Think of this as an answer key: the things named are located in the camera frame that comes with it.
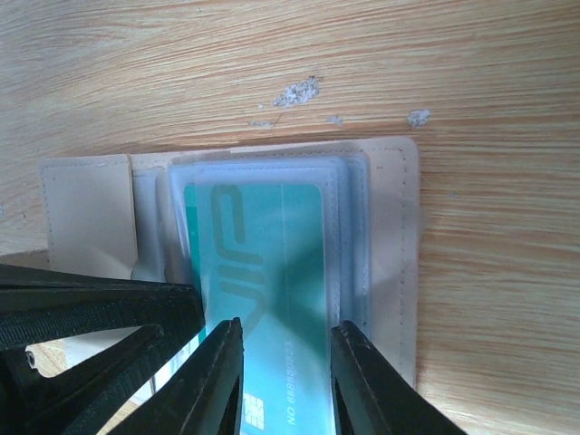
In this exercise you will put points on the teal VIP credit card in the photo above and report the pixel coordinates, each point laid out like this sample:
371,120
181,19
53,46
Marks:
258,250

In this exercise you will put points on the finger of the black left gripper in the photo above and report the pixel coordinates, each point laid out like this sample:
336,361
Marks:
39,306

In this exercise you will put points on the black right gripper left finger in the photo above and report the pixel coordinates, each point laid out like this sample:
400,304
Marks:
205,396

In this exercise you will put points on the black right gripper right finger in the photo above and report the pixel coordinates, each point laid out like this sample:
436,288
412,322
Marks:
369,395

